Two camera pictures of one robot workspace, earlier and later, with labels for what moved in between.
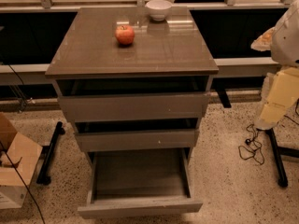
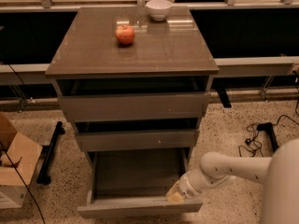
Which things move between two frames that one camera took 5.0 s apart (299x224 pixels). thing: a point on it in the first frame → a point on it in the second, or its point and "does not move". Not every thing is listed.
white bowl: [158, 8] does not move
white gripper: [286, 40] → [186, 185]
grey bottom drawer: [139, 183] does not move
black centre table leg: [223, 97] does not move
